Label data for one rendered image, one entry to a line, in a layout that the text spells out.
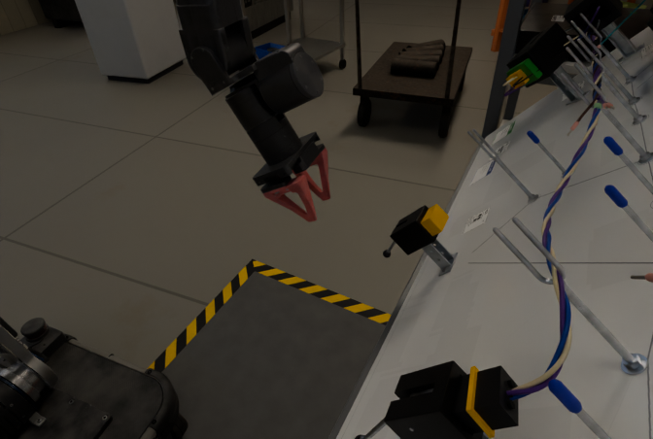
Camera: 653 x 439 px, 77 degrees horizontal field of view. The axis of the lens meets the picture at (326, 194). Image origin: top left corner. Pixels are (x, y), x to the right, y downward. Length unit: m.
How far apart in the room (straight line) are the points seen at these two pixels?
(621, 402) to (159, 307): 1.80
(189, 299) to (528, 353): 1.67
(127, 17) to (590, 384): 4.19
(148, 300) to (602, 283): 1.82
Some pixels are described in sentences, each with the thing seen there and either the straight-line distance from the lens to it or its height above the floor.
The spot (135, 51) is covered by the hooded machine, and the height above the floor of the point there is 0.32.
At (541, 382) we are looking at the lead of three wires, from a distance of 0.31.
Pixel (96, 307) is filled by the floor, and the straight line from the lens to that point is 2.12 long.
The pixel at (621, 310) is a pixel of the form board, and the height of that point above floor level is 1.13.
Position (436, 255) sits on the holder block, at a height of 0.95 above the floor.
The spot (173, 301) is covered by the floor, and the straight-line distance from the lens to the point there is 1.99.
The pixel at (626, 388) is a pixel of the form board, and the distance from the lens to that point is 0.38.
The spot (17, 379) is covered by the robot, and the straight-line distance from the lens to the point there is 1.48.
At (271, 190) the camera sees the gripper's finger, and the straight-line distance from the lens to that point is 0.56.
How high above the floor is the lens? 1.42
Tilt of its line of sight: 36 degrees down
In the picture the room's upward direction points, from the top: 3 degrees counter-clockwise
